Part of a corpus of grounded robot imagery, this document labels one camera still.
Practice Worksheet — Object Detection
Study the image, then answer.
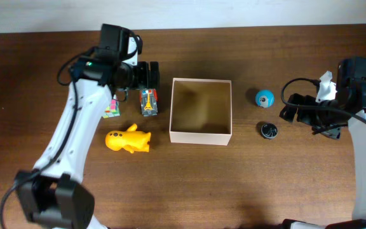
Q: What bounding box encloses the yellow plastic toy animal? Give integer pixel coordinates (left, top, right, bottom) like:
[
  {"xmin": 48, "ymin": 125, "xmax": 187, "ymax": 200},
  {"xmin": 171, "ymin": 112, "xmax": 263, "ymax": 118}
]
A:
[{"xmin": 105, "ymin": 123, "xmax": 151, "ymax": 154}]

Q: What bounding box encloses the black round clock disc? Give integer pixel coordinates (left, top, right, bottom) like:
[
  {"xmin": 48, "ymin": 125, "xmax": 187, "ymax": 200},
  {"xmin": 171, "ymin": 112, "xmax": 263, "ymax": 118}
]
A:
[{"xmin": 261, "ymin": 123, "xmax": 278, "ymax": 139}]

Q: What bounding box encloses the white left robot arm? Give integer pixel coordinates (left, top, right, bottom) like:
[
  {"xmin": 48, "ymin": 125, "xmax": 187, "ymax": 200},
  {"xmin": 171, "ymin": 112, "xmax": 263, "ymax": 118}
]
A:
[{"xmin": 14, "ymin": 57, "xmax": 160, "ymax": 229}]

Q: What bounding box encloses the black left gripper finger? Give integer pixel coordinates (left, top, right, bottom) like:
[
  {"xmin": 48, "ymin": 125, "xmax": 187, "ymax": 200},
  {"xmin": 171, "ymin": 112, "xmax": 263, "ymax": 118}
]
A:
[
  {"xmin": 140, "ymin": 62, "xmax": 151, "ymax": 88},
  {"xmin": 149, "ymin": 62, "xmax": 160, "ymax": 89}
]

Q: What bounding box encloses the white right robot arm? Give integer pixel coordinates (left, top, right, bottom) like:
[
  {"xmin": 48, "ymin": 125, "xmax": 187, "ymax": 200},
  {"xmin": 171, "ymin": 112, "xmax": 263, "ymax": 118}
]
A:
[{"xmin": 280, "ymin": 87, "xmax": 366, "ymax": 228}]

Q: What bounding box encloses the red grey toy truck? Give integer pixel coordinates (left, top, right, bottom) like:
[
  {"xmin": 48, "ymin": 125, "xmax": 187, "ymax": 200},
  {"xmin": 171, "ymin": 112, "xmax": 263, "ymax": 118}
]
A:
[{"xmin": 139, "ymin": 89, "xmax": 158, "ymax": 117}]

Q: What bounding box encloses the beige cardboard box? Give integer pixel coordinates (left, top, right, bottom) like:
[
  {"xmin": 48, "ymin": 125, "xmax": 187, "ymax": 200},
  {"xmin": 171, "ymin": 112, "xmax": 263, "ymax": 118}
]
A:
[{"xmin": 169, "ymin": 78, "xmax": 233, "ymax": 146}]

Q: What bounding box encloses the colourful puzzle cube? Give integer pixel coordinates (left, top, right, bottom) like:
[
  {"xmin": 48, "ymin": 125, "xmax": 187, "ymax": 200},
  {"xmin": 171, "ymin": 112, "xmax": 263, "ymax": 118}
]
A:
[{"xmin": 102, "ymin": 99, "xmax": 120, "ymax": 118}]

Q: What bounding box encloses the blue penguin ball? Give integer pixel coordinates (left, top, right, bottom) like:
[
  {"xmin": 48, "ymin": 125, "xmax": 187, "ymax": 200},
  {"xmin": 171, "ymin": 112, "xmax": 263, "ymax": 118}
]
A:
[{"xmin": 255, "ymin": 90, "xmax": 275, "ymax": 108}]

